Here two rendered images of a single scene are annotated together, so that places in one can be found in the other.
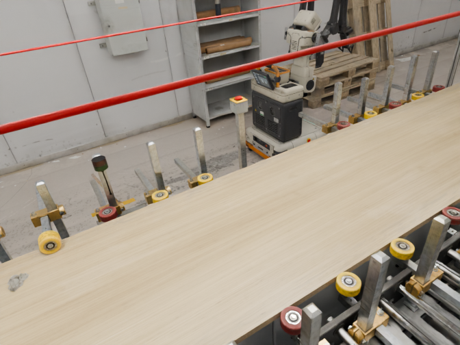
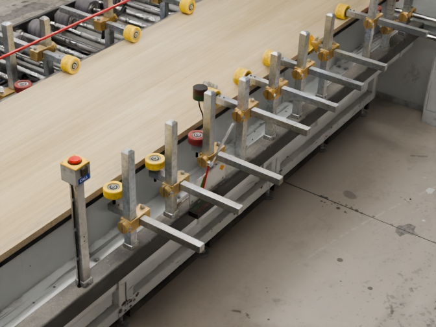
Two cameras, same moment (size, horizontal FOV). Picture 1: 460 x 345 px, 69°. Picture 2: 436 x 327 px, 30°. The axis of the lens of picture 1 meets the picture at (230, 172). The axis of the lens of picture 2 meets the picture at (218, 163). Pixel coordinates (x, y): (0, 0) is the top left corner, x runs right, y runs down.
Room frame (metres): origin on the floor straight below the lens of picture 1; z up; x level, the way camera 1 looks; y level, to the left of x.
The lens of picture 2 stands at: (3.84, -0.72, 2.68)
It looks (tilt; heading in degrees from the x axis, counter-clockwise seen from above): 33 degrees down; 152
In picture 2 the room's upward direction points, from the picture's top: 2 degrees clockwise
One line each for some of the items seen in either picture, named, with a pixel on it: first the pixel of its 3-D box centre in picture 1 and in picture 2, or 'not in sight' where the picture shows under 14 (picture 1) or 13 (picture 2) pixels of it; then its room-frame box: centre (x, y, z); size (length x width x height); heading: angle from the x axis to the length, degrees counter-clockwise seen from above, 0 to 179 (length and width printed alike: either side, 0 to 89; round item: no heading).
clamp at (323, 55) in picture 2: not in sight; (328, 52); (0.85, 1.49, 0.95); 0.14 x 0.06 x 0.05; 118
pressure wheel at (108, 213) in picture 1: (110, 220); (196, 145); (1.23, 0.59, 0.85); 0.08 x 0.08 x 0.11
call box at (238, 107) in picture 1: (239, 105); (75, 170); (1.68, -0.08, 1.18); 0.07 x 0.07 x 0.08; 28
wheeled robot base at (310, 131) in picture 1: (285, 138); not in sight; (3.20, -0.63, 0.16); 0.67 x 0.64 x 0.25; 118
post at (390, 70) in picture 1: (385, 98); not in sight; (2.26, -1.18, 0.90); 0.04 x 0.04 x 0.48; 28
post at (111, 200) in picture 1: (110, 196); (208, 142); (1.33, 0.59, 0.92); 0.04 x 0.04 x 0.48; 28
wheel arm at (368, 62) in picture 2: not in sight; (351, 57); (0.94, 1.56, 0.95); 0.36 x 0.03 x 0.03; 28
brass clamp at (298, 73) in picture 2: not in sight; (303, 69); (0.96, 1.27, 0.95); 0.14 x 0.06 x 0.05; 118
